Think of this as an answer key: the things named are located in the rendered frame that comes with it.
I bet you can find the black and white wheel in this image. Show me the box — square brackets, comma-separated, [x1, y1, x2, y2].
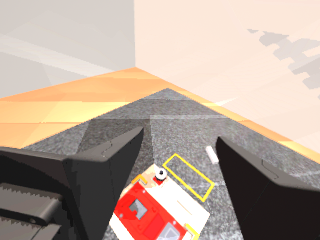
[155, 168, 167, 182]

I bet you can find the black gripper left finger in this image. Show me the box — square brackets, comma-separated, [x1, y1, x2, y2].
[0, 126, 144, 240]

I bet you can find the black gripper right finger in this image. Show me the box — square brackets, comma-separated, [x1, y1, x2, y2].
[216, 136, 320, 240]

